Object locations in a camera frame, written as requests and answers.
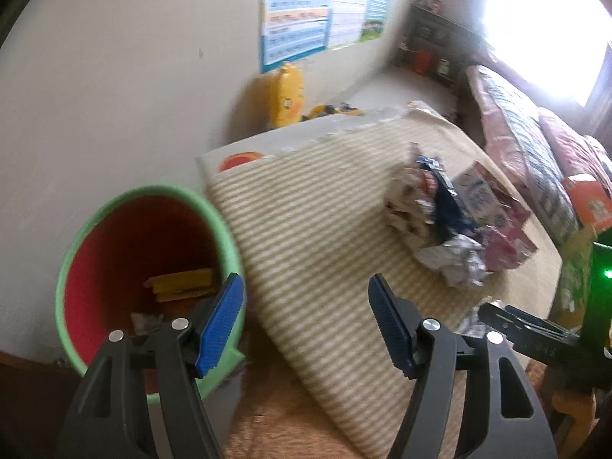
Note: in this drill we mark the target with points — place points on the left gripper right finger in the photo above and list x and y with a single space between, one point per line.
502 416

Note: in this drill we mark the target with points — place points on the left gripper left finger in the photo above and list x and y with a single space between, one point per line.
109 418

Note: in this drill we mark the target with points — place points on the black white wrapper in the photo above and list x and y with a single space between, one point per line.
471 326

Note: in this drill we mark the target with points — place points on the pink paper ball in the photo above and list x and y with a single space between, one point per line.
144 324

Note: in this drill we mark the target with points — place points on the pink wrapper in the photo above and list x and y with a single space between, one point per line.
507 248

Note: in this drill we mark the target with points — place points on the yellow torn cardboard box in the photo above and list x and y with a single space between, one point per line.
181 285

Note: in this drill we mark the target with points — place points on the white milk carton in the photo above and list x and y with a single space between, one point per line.
479 198

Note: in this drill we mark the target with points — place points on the blue cookie wrapper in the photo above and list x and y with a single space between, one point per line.
451 215

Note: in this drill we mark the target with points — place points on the silver red wrapper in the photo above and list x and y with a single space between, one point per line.
410 205

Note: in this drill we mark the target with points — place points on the purple snack bag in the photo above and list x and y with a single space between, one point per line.
517 213

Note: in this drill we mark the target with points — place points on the silver blue wrapper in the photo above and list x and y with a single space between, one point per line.
460 260

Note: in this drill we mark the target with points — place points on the green red trash bin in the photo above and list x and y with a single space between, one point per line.
146 232

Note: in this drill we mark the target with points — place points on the pink quilt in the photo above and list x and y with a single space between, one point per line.
573 154

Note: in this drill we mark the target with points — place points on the checkered beige tablecloth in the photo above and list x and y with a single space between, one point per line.
311 228

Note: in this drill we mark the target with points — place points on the red container on shelf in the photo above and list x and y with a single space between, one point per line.
421 62

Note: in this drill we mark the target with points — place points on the dark shelf unit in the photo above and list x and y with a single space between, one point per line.
452 45

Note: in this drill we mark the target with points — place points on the yellow duck toy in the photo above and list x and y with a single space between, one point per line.
286 96

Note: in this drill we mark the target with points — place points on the teal number poster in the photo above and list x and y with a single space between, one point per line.
374 20

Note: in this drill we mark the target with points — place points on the pinyin alphabet poster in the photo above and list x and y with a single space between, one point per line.
291 30

